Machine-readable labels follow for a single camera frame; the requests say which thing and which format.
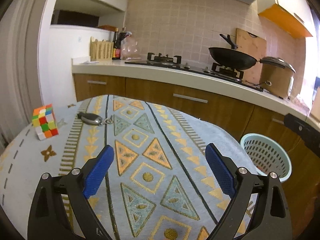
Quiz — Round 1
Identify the wooden kitchen cabinet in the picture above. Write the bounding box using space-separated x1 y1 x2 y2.
73 74 319 239

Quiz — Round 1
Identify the light blue waste basket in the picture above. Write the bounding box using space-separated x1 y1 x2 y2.
240 133 292 183

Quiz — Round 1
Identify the brown rice cooker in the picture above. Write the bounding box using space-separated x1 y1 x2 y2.
259 56 296 99

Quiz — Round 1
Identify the rubik's cube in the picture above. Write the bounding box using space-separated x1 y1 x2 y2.
31 104 59 140

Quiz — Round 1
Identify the wooden cutting board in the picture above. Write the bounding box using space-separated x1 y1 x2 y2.
236 28 267 84

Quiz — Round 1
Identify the black wok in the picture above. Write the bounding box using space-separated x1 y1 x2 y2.
209 34 258 70

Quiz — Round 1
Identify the black car key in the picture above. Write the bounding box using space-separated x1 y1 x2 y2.
77 112 114 126

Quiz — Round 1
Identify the patterned blue tablecloth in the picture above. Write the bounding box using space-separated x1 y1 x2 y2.
1 95 255 239

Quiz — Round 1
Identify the black gas stove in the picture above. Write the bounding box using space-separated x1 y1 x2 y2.
125 53 264 92

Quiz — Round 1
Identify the white countertop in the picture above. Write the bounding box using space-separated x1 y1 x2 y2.
71 56 319 130

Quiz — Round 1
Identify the wicker basket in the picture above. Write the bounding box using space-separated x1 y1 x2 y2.
89 37 113 61

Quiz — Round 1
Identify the dark sauce bottle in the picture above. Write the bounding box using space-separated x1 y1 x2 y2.
112 28 121 60

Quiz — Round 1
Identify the clear plastic bag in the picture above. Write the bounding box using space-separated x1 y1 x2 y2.
120 35 142 61

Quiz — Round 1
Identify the orange wall cabinet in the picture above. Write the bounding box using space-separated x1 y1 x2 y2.
257 0 315 38

